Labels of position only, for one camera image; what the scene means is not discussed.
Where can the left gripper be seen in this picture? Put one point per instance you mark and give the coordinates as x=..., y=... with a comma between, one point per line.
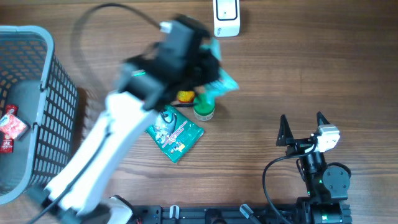
x=209, y=66

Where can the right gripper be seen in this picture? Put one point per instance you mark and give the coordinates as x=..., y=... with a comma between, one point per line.
x=285, y=137

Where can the teal snack packet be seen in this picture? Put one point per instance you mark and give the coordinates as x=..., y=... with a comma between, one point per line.
x=224, y=83

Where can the yellow red sauce bottle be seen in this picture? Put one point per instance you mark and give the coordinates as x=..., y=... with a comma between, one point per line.
x=186, y=96

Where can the green lid jar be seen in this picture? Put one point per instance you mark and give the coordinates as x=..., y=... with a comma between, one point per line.
x=203, y=109

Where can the green 3M gloves packet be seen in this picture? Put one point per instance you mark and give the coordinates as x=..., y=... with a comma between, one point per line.
x=174, y=133

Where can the red white small packet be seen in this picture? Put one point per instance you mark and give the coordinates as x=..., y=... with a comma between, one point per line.
x=13, y=127

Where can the red stick sachet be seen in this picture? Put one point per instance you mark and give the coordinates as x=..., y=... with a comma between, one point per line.
x=7, y=144

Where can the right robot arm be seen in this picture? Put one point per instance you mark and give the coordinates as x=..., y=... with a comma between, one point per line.
x=327, y=184

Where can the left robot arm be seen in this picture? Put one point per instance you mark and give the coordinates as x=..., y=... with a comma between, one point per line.
x=146, y=86

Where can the white barcode scanner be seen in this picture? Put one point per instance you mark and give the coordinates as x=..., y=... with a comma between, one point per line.
x=226, y=17

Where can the grey plastic mesh basket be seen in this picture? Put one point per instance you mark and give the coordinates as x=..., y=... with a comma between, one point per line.
x=33, y=79

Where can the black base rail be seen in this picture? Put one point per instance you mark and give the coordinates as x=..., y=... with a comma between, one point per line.
x=217, y=214

